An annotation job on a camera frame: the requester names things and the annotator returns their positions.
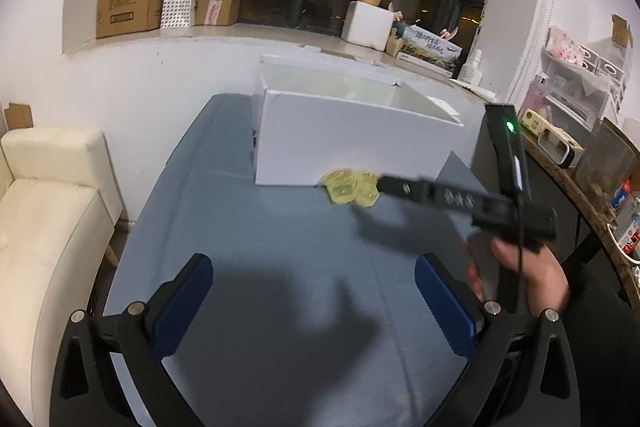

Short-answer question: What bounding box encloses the clear plastic organizer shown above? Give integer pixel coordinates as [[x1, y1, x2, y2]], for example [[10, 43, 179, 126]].
[[530, 27, 631, 138]]

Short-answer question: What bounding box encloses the person's right forearm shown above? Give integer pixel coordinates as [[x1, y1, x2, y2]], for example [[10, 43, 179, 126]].
[[550, 252, 640, 427]]

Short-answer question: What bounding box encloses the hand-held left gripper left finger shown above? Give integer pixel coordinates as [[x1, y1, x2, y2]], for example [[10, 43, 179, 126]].
[[50, 253, 214, 427]]

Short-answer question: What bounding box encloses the white foam box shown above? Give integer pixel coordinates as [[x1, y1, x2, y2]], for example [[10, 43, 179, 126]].
[[342, 0, 393, 52]]

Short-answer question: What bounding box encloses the small cardboard piece on wall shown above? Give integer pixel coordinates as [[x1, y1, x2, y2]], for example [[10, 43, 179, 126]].
[[611, 14, 633, 48]]

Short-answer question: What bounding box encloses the brown transparent container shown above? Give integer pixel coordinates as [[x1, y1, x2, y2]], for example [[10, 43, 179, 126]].
[[575, 117, 640, 208]]

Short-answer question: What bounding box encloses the pale yellow jelly cup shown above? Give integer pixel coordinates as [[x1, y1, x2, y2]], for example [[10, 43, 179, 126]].
[[322, 169, 358, 206], [352, 172, 383, 208]]

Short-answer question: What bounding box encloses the pink floral pouch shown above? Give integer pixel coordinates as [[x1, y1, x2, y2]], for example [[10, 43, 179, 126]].
[[547, 27, 588, 68]]

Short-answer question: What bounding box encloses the white plastic bottle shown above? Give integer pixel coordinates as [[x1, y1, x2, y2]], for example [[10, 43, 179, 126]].
[[460, 49, 483, 82]]

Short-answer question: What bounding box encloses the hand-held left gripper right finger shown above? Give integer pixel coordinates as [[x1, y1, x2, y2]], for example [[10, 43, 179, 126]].
[[415, 253, 581, 427]]

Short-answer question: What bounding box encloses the black cable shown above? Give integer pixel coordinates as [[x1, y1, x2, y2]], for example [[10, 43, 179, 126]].
[[515, 187, 528, 308]]

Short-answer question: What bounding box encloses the white cardboard box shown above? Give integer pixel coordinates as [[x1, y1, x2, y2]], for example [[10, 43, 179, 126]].
[[251, 54, 466, 188]]

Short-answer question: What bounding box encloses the brown cardboard piece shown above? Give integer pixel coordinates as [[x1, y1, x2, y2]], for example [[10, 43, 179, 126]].
[[2, 103, 33, 130]]

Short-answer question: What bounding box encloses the cream leather sofa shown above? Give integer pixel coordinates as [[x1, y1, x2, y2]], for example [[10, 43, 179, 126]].
[[0, 127, 123, 427]]

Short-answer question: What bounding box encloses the wooden side counter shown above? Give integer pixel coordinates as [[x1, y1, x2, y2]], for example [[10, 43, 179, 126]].
[[460, 82, 640, 308]]

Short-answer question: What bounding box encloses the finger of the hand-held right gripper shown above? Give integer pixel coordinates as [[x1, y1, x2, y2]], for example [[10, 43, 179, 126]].
[[377, 176, 501, 214]]

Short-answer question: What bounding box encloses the person's right hand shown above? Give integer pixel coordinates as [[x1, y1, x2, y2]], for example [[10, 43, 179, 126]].
[[467, 237, 571, 313]]

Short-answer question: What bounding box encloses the cream box with green label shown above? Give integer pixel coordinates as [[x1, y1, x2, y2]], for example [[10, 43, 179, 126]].
[[517, 107, 583, 168]]

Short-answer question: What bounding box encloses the blue-grey tablecloth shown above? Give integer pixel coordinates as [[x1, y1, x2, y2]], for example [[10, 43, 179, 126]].
[[102, 93, 501, 427]]

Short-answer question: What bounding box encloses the flat box with landscape print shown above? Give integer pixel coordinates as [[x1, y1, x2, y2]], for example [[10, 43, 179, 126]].
[[397, 24, 463, 78]]

